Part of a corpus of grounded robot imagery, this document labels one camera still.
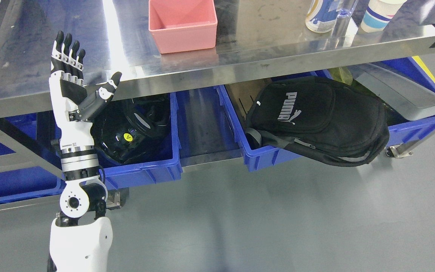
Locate blue bin with helmet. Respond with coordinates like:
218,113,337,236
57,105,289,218
94,94,182,189

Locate white blue bottle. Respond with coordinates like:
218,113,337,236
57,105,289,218
305,0,343,33

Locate black helmet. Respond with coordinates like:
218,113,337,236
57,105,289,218
90,94,171,165

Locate white blue paper cup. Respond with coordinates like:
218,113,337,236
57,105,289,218
360,0,406,33

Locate stainless steel table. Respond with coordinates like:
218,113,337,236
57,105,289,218
0,0,435,216

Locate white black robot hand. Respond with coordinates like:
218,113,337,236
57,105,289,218
49,31,122,152

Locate pink plastic storage box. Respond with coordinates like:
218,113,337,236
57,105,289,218
148,0,218,54

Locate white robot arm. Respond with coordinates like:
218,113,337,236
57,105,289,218
47,146,113,272

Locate black Puma backpack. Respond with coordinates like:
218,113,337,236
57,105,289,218
245,76,390,167

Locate clear plastic bottle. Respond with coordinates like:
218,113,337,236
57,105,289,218
331,0,359,38

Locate blue bin far left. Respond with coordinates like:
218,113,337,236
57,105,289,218
0,111,65,204

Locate grey flat panel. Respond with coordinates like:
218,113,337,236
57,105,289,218
348,63,435,121

